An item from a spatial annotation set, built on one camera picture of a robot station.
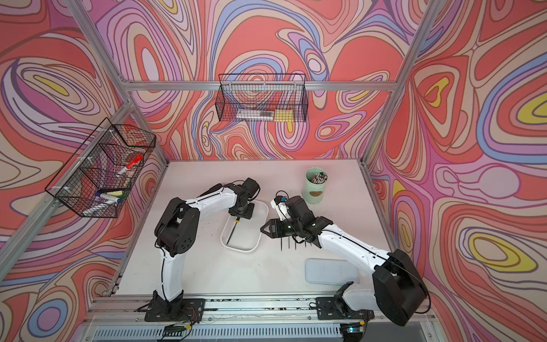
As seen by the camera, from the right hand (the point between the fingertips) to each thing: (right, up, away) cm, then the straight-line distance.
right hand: (267, 234), depth 79 cm
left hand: (-10, +5, +19) cm, 22 cm away
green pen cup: (+20, +18, +11) cm, 30 cm away
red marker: (-50, +27, -3) cm, 57 cm away
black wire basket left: (-61, +22, -4) cm, 65 cm away
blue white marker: (-53, +15, -9) cm, 56 cm away
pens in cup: (+21, +21, +9) cm, 32 cm away
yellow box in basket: (+6, +49, +12) cm, 51 cm away
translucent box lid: (+24, -14, +1) cm, 28 cm away
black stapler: (-27, +17, +23) cm, 40 cm away
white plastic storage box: (-10, -3, +10) cm, 15 cm away
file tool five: (+5, -6, +9) cm, 13 cm away
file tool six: (-14, +2, +16) cm, 22 cm away
